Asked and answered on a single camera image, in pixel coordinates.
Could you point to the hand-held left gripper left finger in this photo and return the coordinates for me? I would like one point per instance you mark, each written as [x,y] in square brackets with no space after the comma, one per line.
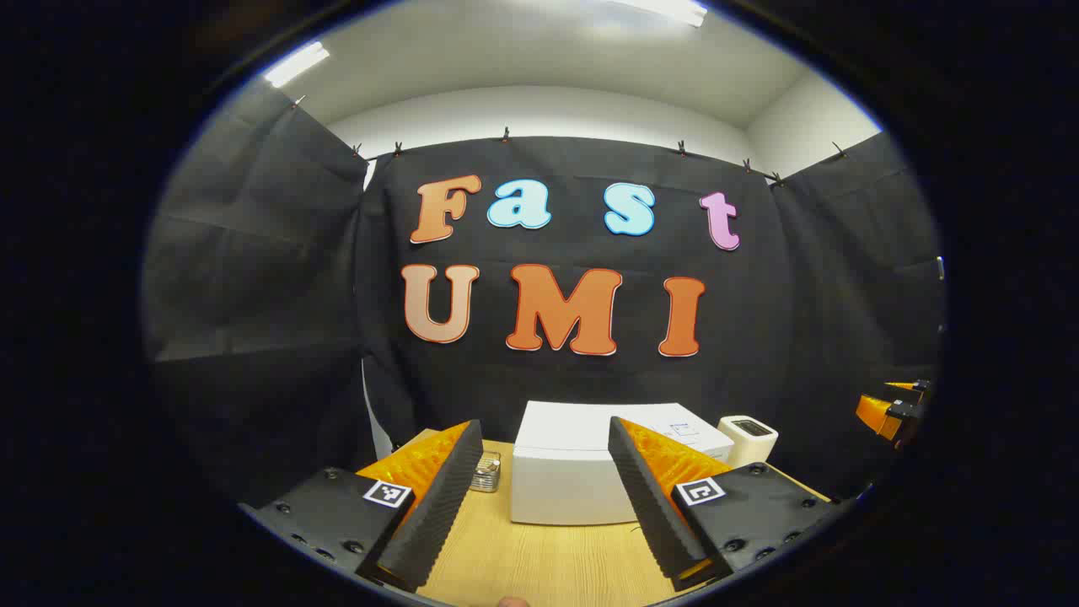
[438,514]

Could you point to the white microwave oven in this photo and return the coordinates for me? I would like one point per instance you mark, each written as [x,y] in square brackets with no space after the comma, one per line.
[565,464]

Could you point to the white toaster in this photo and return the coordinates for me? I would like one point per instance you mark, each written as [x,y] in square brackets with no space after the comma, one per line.
[746,443]

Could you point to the ceiling light panel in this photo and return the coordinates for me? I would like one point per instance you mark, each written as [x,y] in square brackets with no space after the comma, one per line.
[295,64]

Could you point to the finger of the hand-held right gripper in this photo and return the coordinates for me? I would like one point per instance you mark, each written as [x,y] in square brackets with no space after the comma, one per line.
[877,415]
[910,387]

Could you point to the black backdrop cloth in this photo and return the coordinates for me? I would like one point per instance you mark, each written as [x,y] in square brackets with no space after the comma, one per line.
[506,379]

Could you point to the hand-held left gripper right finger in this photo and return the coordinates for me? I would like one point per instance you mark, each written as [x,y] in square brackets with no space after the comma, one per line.
[657,514]

